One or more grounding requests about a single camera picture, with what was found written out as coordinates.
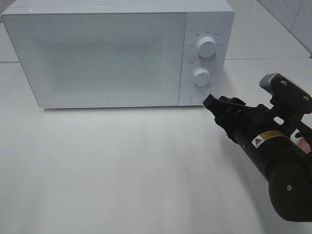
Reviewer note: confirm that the white microwave door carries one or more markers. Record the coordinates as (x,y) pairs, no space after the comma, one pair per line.
(100,60)

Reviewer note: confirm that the white microwave oven body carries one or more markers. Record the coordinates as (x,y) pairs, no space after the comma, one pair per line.
(202,18)

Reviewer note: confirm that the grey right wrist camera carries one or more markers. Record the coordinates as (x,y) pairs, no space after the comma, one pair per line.
(288,99)

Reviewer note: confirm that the white round knob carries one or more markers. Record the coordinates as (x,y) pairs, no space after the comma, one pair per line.
(206,46)
(201,77)

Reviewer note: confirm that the pink round plate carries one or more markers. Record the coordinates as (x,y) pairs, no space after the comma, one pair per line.
(304,146)

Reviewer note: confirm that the lower white round knob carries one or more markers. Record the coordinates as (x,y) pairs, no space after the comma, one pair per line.
(201,77)

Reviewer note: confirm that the white round door button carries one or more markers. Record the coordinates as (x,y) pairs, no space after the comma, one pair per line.
(197,96)

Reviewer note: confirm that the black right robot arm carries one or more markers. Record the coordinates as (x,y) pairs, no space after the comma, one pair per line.
(286,167)

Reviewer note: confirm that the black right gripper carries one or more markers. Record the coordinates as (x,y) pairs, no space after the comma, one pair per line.
(247,125)

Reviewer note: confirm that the upper white round knob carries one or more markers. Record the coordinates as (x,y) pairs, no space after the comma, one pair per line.
(206,46)

